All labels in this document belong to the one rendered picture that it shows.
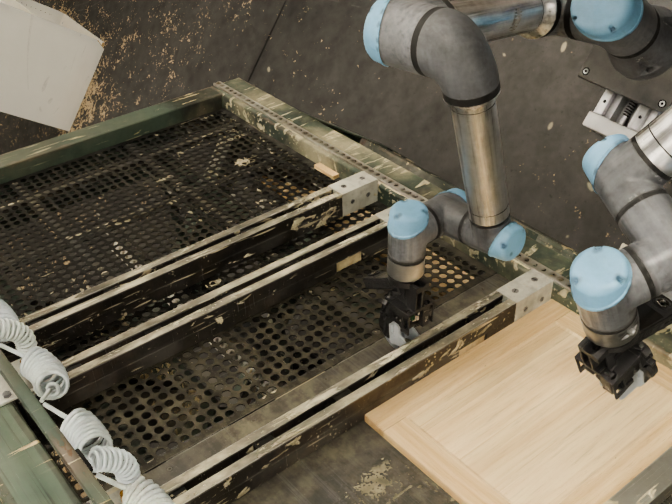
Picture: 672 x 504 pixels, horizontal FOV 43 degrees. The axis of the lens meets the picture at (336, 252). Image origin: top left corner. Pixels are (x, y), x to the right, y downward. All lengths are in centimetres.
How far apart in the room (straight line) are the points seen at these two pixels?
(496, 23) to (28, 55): 389
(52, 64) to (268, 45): 154
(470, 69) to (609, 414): 75
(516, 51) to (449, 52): 194
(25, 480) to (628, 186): 108
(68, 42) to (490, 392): 398
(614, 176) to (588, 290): 17
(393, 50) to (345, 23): 246
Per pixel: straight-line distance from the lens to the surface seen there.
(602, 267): 111
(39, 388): 161
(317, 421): 162
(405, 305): 173
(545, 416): 174
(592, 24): 170
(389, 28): 146
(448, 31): 140
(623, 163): 119
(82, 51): 533
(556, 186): 309
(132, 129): 277
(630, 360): 129
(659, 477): 166
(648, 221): 116
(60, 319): 195
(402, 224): 160
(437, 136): 341
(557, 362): 186
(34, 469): 160
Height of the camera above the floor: 268
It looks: 48 degrees down
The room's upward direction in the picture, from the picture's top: 77 degrees counter-clockwise
